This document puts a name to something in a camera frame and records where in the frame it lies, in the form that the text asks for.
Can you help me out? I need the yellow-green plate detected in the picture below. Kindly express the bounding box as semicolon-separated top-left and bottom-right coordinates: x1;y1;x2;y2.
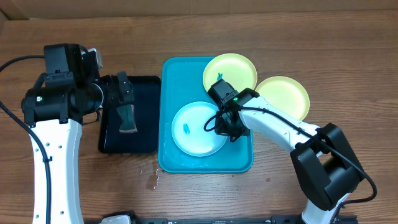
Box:
203;53;257;92
256;76;310;121

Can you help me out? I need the black plastic tray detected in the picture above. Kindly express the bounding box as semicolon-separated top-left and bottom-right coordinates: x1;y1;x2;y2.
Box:
98;76;161;154

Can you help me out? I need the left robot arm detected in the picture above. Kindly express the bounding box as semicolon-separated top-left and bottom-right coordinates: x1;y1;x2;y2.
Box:
21;44;137;223

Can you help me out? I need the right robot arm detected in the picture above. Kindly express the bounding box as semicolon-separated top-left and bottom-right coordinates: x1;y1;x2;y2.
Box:
207;79;364;223

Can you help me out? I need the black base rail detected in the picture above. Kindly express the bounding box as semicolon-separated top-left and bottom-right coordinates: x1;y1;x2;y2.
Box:
85;210;359;224

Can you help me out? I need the light blue plate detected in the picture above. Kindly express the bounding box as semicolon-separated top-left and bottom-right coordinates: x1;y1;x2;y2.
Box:
171;101;227;157

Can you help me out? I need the teal plastic tray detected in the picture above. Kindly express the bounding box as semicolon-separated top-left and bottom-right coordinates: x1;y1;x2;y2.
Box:
158;57;254;173

